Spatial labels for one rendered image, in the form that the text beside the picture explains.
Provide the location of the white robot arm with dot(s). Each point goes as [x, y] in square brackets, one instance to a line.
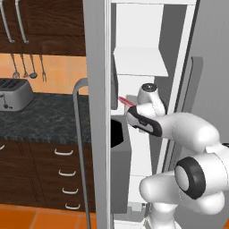
[190, 131]

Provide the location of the red meat piece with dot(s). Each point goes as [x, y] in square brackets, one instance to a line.
[125, 101]

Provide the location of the grey open freezer door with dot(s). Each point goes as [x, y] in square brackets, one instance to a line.
[97, 89]

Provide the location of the white freezer rack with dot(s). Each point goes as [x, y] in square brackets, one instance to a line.
[140, 61]

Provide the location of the white freezer interior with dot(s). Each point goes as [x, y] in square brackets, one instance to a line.
[134, 23]

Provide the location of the dark door shelf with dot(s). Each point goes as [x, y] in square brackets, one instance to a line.
[114, 89]

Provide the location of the grey door bin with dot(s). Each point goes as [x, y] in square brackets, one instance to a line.
[120, 179]

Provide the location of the hanging grey fork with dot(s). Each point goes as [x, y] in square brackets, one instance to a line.
[43, 73]

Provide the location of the hanging grey ladle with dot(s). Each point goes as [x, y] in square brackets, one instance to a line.
[33, 74]

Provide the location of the hanging grey spoon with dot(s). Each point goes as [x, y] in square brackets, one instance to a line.
[25, 72]

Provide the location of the dark brown base cupboards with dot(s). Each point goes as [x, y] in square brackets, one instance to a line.
[35, 176]

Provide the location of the silver toaster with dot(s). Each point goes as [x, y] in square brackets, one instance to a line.
[16, 95]

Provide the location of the grey closed fridge door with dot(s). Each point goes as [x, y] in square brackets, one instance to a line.
[211, 59]

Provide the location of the dark brown wall cupboards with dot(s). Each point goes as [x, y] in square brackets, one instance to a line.
[53, 27]

